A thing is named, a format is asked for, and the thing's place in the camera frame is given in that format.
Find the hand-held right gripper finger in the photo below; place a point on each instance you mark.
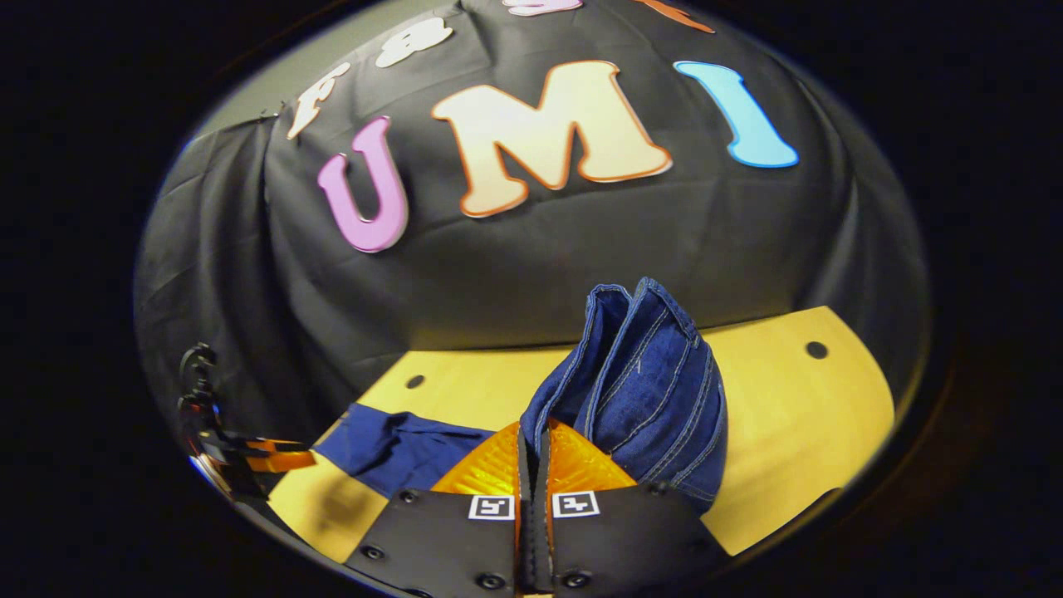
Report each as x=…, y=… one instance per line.
x=541, y=473
x=523, y=473

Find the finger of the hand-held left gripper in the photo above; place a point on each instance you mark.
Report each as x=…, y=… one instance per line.
x=282, y=457

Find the blue jeans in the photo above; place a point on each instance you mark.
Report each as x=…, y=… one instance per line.
x=656, y=390

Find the black backdrop cloth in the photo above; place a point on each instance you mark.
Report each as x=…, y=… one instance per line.
x=540, y=266

